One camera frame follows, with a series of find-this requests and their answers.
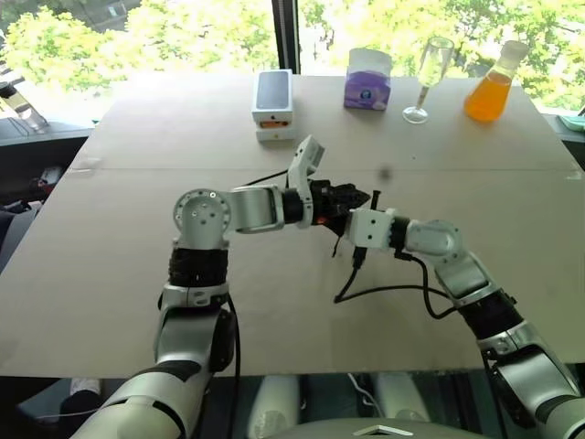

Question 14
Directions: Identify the black window post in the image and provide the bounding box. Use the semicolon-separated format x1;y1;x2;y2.
271;0;302;75

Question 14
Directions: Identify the white and orange small box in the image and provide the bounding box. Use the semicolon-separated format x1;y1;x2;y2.
255;119;293;145

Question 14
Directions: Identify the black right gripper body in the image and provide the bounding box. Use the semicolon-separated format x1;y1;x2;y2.
325;210;353;240

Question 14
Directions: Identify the clear champagne glass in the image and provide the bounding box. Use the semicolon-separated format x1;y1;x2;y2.
401;36;456;124

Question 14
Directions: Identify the dark grey robot torso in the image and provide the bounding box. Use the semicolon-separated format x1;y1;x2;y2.
292;412;488;439

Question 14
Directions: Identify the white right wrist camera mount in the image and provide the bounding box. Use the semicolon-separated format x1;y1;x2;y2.
347;207;398;252

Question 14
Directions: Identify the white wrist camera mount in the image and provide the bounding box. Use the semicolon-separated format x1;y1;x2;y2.
286;134;327;230
347;207;398;252

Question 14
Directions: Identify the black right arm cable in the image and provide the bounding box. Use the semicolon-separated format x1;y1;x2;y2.
334;246;461;320

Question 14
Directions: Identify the white phone box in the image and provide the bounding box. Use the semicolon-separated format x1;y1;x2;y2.
250;69;294;125

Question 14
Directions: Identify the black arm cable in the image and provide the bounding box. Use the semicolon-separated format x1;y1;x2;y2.
334;246;461;320
226;168;291;380

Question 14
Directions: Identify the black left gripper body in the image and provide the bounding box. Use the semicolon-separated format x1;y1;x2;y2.
309;179;343;226

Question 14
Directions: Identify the flask with orange liquid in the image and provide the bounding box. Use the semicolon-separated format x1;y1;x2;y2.
463;39;530;123

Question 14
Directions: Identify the white rounded robot leg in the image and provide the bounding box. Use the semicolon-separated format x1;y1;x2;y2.
373;371;431;423
252;374;302;436

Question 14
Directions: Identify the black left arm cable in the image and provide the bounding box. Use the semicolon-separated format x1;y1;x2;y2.
226;168;291;380

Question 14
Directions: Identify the purple tissue box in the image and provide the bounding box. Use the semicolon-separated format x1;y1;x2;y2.
343;48;392;112

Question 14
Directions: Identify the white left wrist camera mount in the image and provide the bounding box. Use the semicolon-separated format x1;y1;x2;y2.
286;134;327;230

